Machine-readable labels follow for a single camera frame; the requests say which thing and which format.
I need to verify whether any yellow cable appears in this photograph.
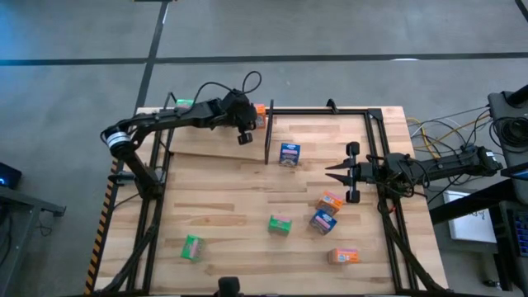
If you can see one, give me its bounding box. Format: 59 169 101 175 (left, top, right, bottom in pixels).
406 111 492 161

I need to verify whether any blue Frosted Flakes cereal box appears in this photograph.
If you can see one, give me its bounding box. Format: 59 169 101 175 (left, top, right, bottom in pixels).
309 209 338 236
278 142 302 167

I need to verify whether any backlit keyboard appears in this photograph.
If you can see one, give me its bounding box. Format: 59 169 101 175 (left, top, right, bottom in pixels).
506 208 528 257

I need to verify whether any grey side table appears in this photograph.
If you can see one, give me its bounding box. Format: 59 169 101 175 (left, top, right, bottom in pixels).
0 185 67 297

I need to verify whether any white board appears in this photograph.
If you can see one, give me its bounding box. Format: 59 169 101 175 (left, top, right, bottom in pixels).
443 190 498 244

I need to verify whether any coiled black cable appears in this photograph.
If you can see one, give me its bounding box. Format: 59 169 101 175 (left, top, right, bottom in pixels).
490 115 528 149

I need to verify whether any orange Mini Wheats cereal box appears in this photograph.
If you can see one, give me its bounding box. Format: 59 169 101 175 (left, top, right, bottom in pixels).
253 102 267 130
328 247 361 266
315 190 344 216

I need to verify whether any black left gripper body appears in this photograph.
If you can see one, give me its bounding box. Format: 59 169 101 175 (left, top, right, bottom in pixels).
222 88 259 145

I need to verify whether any yellow black hazard tape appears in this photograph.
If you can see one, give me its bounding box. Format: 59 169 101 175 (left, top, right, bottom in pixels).
83 158 120 296

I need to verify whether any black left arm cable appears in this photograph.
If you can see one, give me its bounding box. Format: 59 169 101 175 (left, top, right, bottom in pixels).
192 70 263 104

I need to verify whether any black aluminium table frame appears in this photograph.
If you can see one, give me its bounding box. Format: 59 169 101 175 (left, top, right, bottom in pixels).
92 97 449 296

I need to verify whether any black device with blue light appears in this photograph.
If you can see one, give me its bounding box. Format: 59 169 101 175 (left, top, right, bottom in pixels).
0 161 23 191

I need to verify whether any black desk beam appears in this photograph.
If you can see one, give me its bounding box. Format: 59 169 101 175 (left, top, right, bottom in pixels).
428 163 528 226

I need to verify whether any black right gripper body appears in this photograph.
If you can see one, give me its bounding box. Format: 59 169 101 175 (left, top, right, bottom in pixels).
346 141 387 204

